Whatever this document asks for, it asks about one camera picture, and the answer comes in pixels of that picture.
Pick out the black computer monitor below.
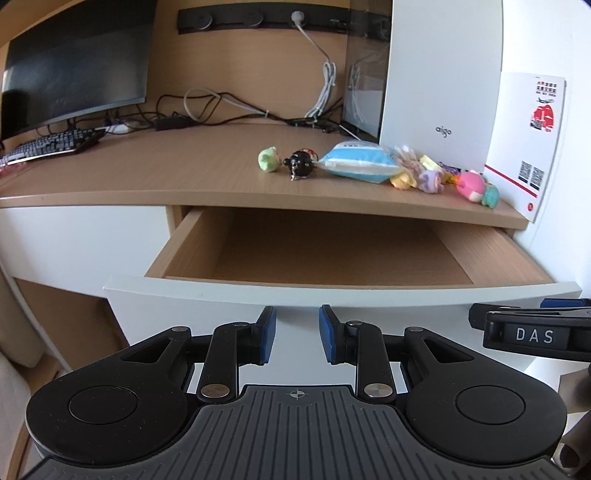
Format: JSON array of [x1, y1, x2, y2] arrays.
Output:
[[0, 0, 158, 139]]

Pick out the blue and white packet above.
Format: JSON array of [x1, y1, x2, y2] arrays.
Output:
[[318, 140, 403, 184]]

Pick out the white card with red print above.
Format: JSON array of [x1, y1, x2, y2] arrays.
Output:
[[484, 71, 566, 223]]

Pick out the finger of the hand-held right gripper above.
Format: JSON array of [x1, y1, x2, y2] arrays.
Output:
[[540, 298, 591, 310], [468, 303, 525, 330]]

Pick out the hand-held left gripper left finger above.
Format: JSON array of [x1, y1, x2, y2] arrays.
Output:
[[120, 305, 278, 402]]

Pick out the dark multicoloured small toy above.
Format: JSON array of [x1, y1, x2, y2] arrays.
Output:
[[436, 161, 462, 185]]

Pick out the white closed drawer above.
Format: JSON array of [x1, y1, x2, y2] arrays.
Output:
[[0, 203, 174, 287]]

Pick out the black cables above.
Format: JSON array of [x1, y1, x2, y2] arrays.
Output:
[[106, 95, 352, 136]]

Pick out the green round toy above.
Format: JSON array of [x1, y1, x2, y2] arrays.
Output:
[[257, 146, 284, 173]]

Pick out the white plug and cable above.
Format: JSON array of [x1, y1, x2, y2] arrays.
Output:
[[290, 10, 338, 120]]

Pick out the purple figure toy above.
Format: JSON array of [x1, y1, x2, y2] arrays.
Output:
[[416, 169, 447, 195]]

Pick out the white front wooden drawer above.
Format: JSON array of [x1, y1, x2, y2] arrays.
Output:
[[102, 205, 583, 370]]

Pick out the white computer case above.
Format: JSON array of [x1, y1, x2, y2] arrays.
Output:
[[341, 0, 504, 169]]

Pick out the pink duck toy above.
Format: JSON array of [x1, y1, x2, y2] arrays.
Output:
[[455, 169, 487, 202]]

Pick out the person's right hand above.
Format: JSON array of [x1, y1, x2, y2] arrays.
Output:
[[556, 364, 591, 480]]

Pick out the black keyboard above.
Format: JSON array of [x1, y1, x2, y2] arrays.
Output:
[[0, 128, 107, 167]]

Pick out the yellow bear keychain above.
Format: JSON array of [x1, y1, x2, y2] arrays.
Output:
[[389, 169, 419, 190]]

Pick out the black and red toy keychain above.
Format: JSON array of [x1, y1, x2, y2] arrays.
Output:
[[283, 148, 320, 182]]

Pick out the black wall socket rail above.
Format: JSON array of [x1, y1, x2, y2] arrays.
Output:
[[178, 6, 393, 36]]

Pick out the black power adapter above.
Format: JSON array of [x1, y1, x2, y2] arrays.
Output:
[[154, 115, 195, 132]]

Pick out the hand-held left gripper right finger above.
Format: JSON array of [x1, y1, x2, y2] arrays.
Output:
[[318, 304, 474, 402]]

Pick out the grey cable loop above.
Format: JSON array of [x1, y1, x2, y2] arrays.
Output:
[[184, 88, 269, 123]]

